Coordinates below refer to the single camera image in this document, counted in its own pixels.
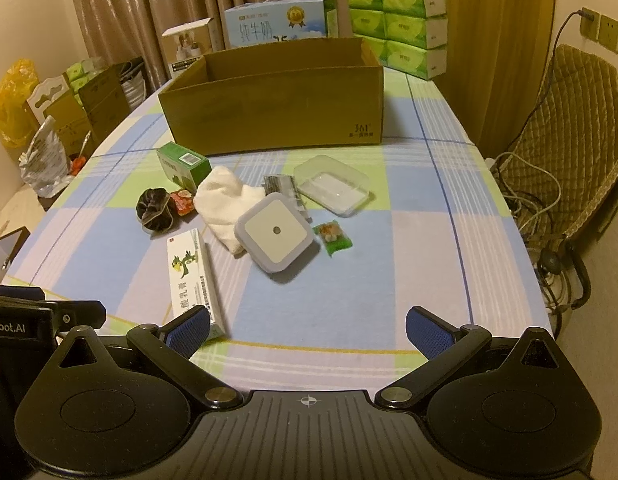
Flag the clear plastic case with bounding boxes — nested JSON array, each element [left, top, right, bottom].
[[293, 155, 371, 217]]

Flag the white cables bundle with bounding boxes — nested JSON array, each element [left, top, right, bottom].
[[484, 152, 565, 252]]

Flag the green tissue pack bundle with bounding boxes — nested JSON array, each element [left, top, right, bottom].
[[347, 0, 448, 80]]

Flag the green medicine box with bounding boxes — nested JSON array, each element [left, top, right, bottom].
[[157, 142, 211, 194]]

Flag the white ointment box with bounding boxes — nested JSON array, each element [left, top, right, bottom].
[[167, 229, 228, 339]]

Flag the dark velvet scrunchie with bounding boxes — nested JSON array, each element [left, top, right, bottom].
[[135, 188, 175, 234]]

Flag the green candy packet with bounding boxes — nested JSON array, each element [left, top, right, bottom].
[[313, 220, 352, 257]]

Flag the white cotton glove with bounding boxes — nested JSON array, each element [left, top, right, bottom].
[[194, 166, 266, 256]]

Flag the blue milk carton box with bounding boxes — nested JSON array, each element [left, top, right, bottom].
[[224, 0, 339, 48]]

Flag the brown cardboard boxes stack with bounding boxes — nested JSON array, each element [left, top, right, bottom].
[[26, 56, 147, 158]]

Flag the large cardboard box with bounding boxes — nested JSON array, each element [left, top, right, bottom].
[[158, 37, 384, 156]]

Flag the silver foil bag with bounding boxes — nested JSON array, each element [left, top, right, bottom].
[[18, 116, 72, 198]]

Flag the wall power socket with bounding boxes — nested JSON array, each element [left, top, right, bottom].
[[578, 8, 618, 54]]

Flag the yellow plastic bag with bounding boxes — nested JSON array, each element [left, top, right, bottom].
[[0, 58, 40, 148]]

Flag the red candy wrapper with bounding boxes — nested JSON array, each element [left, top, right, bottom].
[[170, 188, 195, 217]]

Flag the white humidifier product box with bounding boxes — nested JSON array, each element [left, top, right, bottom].
[[160, 18, 223, 78]]

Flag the quilted brown chair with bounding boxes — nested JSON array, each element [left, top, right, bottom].
[[494, 44, 618, 308]]

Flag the square white night light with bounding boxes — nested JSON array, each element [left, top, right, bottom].
[[234, 193, 315, 274]]

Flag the wooden door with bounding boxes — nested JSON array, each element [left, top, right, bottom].
[[435, 0, 556, 156]]

